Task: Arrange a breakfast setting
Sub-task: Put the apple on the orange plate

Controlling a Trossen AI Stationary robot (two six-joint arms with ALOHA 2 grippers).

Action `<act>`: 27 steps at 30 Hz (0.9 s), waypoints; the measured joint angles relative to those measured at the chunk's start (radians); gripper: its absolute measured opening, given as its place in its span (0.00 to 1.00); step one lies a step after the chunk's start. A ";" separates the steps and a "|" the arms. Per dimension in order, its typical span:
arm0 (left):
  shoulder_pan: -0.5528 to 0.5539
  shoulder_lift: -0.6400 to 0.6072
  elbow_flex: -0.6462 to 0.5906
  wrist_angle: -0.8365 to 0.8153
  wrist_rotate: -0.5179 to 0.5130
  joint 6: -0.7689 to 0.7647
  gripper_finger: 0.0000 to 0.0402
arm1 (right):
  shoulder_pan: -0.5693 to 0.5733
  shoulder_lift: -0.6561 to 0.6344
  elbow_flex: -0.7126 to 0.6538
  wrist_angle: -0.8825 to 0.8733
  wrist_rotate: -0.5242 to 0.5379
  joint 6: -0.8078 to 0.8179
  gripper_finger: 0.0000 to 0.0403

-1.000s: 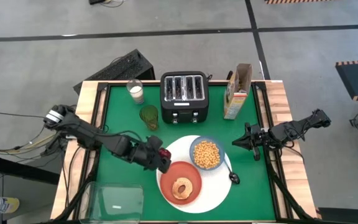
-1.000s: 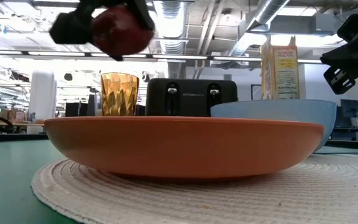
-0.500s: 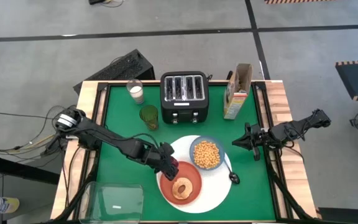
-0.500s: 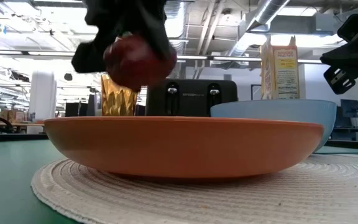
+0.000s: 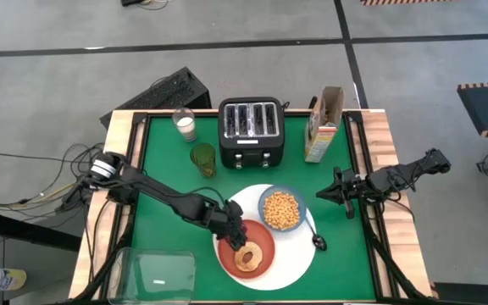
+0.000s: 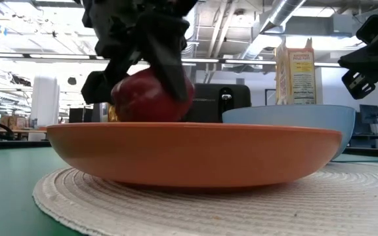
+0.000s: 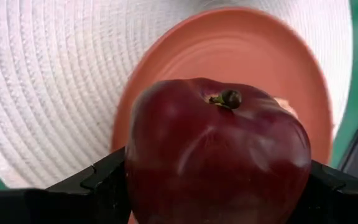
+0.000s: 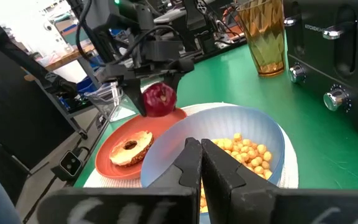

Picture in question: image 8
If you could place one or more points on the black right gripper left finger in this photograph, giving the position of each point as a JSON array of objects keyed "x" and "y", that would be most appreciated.
[{"x": 188, "y": 165}]

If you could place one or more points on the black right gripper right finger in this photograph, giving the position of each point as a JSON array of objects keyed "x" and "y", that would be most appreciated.
[{"x": 225, "y": 180}]

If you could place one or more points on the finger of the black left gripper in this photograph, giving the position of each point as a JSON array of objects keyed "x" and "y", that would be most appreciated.
[
  {"x": 137, "y": 96},
  {"x": 174, "y": 80}
]

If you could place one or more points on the red apple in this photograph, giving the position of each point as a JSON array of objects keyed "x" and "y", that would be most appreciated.
[{"x": 158, "y": 99}]

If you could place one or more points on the halved bagel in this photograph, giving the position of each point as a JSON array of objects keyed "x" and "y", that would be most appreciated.
[{"x": 129, "y": 154}]

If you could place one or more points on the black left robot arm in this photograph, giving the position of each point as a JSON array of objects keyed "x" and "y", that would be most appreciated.
[{"x": 104, "y": 18}]

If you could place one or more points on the clear plastic container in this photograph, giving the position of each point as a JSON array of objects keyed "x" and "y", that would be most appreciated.
[{"x": 107, "y": 99}]

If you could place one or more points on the yellow cereal balls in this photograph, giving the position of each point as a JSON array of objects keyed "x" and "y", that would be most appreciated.
[{"x": 253, "y": 155}]

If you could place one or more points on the orange plate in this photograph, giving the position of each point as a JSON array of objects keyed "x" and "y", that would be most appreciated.
[{"x": 117, "y": 137}]

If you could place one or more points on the light blue bowl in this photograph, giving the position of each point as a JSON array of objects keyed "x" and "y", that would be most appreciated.
[{"x": 216, "y": 124}]

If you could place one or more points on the blue storage bin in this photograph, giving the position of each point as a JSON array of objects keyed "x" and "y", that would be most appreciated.
[{"x": 87, "y": 87}]

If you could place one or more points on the green table mat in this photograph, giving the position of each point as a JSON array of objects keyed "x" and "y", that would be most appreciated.
[{"x": 228, "y": 90}]

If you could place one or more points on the large white plate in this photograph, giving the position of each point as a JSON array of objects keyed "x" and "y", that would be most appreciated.
[{"x": 291, "y": 168}]

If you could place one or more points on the wooden workbench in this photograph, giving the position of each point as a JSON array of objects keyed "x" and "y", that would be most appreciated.
[{"x": 70, "y": 57}]

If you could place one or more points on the amber green faceted tumbler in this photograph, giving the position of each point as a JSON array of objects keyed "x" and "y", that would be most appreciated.
[{"x": 263, "y": 40}]

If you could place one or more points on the black partition panel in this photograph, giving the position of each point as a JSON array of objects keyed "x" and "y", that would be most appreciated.
[{"x": 11, "y": 109}]

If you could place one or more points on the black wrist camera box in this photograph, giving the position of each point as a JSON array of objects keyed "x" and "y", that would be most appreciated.
[{"x": 166, "y": 49}]

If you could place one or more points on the black depth camera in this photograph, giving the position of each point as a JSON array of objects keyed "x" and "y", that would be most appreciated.
[{"x": 68, "y": 165}]

